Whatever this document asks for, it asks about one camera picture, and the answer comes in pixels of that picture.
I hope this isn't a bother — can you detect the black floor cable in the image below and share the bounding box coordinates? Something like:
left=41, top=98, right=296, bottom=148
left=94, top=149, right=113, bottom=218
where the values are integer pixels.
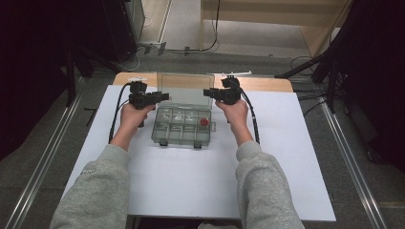
left=165, top=0, right=222, bottom=53

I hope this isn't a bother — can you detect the black metal stand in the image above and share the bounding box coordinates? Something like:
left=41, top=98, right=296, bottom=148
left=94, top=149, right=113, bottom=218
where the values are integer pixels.
left=65, top=44, right=123, bottom=108

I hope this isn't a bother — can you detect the bundle of black cables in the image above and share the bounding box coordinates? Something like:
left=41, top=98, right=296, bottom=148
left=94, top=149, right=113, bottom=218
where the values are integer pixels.
left=289, top=55, right=330, bottom=117

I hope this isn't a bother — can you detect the metal floor rail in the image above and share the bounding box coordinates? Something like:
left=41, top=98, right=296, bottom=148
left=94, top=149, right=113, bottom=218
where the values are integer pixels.
left=4, top=77, right=86, bottom=229
left=318, top=94, right=388, bottom=229

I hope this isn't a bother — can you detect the black cabinet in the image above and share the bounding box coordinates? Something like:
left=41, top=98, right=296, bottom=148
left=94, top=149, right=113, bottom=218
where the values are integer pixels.
left=101, top=0, right=146, bottom=64

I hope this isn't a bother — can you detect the black tripod stand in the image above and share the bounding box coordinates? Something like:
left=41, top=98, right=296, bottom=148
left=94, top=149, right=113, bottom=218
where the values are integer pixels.
left=275, top=18, right=352, bottom=114

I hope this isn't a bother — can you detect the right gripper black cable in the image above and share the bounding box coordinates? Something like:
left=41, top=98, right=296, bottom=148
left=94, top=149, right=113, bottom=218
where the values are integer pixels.
left=240, top=90, right=261, bottom=145

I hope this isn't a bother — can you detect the person's left hand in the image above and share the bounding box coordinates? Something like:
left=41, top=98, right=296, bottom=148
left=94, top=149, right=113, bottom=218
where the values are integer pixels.
left=119, top=102, right=157, bottom=134

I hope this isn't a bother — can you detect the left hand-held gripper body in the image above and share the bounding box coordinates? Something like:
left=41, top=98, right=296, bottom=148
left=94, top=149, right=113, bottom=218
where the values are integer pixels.
left=127, top=76, right=157, bottom=129

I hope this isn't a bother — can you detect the light wooden furniture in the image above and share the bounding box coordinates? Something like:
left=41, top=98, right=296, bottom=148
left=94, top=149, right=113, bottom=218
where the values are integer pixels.
left=200, top=0, right=354, bottom=58

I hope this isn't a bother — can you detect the person's right hand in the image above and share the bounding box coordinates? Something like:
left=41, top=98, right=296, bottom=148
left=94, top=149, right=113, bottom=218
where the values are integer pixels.
left=215, top=98, right=250, bottom=129

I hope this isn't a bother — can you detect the dark curtain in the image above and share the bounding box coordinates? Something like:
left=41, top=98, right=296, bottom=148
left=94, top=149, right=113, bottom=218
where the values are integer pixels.
left=333, top=0, right=405, bottom=173
left=0, top=0, right=106, bottom=160

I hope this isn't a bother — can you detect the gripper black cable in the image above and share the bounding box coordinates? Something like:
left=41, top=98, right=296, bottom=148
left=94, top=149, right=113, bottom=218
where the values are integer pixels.
left=240, top=90, right=261, bottom=145
left=108, top=82, right=134, bottom=144

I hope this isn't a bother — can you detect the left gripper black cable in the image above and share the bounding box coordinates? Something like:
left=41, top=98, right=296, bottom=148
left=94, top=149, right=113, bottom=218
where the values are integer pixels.
left=108, top=82, right=134, bottom=144

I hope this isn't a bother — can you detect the clear grey compartment box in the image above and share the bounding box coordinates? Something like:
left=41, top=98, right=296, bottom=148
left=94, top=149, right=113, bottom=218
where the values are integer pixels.
left=151, top=73, right=217, bottom=150

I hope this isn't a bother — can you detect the white table board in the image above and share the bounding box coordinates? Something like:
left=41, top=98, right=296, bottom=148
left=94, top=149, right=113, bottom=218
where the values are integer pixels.
left=56, top=84, right=337, bottom=222

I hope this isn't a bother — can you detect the wooden table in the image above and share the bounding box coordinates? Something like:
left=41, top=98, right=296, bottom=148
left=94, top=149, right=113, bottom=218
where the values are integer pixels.
left=113, top=72, right=294, bottom=94

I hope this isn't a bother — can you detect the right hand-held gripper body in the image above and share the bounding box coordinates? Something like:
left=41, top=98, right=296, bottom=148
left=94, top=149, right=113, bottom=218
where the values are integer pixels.
left=212, top=71, right=252, bottom=105

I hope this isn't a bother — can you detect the white floor cable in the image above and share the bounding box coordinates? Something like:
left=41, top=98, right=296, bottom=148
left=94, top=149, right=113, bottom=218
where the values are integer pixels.
left=116, top=15, right=154, bottom=73

